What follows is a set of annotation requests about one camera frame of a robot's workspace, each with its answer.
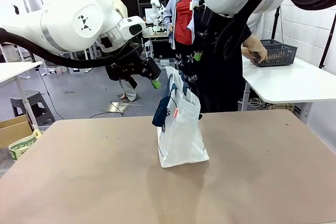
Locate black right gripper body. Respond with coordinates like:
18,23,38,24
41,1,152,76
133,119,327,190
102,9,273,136
195,5,219,53

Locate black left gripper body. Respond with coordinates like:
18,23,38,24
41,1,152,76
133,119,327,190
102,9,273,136
106,43,145,81

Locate clear shopping bag navy handles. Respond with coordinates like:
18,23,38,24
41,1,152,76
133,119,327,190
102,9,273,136
151,66,210,168

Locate person's right forearm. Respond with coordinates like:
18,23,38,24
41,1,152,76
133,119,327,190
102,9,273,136
241,36,258,55

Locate person's right hand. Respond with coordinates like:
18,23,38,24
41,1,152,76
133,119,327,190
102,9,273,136
251,42,269,63

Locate clear plastic storage bin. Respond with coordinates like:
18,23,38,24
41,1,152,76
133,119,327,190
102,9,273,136
154,58,176,71

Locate person in red shirt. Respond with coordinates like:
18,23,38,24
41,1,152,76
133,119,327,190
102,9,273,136
162,0,206,113

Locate black equipment case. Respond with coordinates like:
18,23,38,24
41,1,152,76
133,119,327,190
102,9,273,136
151,39,176,59

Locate metal floor stand base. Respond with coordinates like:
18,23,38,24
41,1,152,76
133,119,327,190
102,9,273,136
101,100,144,115

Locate person in black clothes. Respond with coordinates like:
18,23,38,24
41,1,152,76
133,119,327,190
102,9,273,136
198,6,253,114

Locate person in beige shirt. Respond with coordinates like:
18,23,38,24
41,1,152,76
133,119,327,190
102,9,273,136
101,0,138,102

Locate dark grey plastic basket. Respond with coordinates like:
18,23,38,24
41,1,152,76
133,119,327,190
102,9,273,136
250,44,299,68
259,39,284,47

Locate black stand pole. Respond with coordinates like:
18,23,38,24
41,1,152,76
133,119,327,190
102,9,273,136
271,6,282,41
318,11,336,70

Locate large white table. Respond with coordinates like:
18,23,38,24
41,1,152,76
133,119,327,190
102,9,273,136
240,55,336,111

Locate grey plastic stool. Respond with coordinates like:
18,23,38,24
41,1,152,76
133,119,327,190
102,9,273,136
9,90,56,126

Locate white framed board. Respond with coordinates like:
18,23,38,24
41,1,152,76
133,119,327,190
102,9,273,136
22,0,44,14

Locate small white table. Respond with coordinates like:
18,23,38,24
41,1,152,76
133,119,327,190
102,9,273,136
0,60,44,131

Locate green white printed carton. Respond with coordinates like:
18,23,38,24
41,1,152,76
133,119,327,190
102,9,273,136
8,129,43,161

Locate brown cardboard box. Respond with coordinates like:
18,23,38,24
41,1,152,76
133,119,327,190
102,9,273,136
0,114,34,149

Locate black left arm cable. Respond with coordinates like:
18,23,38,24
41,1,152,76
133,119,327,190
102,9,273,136
0,26,139,71

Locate white cable bundle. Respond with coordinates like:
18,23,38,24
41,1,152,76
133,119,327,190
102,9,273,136
246,97,269,110

